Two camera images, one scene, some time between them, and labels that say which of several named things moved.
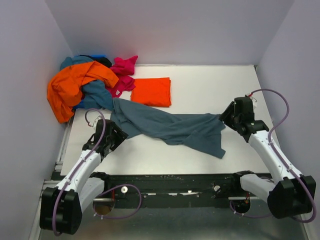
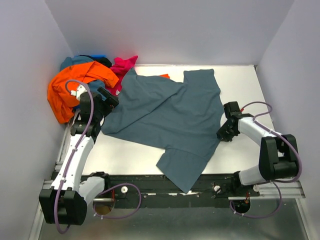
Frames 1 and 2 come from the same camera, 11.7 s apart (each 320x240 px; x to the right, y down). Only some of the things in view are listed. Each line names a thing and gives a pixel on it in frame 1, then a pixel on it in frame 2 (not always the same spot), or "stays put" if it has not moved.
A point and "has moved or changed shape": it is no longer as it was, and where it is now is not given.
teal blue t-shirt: [95, 94] stays put
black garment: [104, 61] stays put
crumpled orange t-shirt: [65, 85] stays put
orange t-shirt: [153, 91] to [165, 76]
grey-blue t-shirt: [189, 129] has moved or changed shape
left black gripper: [118, 133] to [108, 97]
